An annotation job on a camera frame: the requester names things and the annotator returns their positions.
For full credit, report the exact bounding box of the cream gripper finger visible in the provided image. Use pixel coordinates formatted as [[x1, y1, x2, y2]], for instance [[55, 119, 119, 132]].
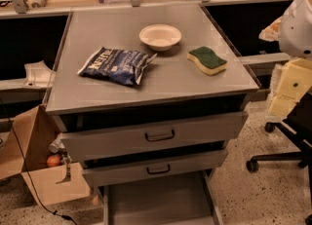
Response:
[[267, 57, 312, 117]]

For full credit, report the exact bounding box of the blue chip bag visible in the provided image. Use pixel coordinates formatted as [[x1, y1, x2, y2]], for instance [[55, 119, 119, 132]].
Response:
[[77, 47, 158, 86]]

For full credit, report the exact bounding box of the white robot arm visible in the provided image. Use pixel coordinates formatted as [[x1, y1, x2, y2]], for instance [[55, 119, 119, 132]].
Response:
[[267, 0, 312, 121]]

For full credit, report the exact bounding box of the grey drawer cabinet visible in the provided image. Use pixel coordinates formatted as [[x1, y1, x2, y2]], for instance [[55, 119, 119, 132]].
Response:
[[44, 4, 261, 225]]

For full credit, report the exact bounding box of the bottom grey drawer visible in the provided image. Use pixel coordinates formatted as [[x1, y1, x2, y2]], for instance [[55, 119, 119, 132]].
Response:
[[103, 170, 224, 225]]

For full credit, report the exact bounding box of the grey drawer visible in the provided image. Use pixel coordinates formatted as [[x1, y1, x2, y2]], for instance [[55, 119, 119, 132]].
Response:
[[60, 94, 248, 162], [82, 141, 228, 187], [103, 170, 224, 225]]

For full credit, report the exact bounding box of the top grey drawer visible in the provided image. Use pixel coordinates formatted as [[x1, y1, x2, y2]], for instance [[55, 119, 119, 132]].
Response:
[[60, 94, 248, 162]]

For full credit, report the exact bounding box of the middle grey drawer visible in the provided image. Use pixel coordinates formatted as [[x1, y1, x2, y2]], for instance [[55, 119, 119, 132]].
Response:
[[82, 141, 228, 187]]

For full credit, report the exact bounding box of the black office chair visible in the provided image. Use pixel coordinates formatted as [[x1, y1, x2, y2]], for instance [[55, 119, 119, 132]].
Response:
[[246, 92, 312, 225]]

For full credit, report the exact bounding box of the yellow green sponge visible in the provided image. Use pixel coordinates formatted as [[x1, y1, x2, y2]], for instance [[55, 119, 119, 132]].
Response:
[[187, 47, 227, 76]]

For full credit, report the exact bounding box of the white bowl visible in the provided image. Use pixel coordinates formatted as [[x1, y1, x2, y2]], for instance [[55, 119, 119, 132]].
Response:
[[139, 24, 181, 52]]

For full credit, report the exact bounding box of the crumpled can in box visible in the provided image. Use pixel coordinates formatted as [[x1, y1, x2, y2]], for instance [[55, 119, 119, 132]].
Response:
[[49, 138, 65, 154]]

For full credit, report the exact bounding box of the orange fruit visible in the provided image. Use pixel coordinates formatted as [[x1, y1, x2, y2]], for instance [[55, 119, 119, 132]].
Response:
[[47, 155, 60, 168]]

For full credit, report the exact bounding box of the white curved plastic piece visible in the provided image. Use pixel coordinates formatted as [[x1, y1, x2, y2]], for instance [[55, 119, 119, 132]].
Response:
[[22, 60, 56, 89]]

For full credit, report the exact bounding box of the cardboard box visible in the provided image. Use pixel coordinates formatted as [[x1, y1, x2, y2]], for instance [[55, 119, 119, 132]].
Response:
[[0, 105, 91, 206]]

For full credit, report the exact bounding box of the black floor cable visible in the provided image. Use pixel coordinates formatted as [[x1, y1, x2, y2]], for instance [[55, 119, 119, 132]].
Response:
[[0, 98, 79, 225]]

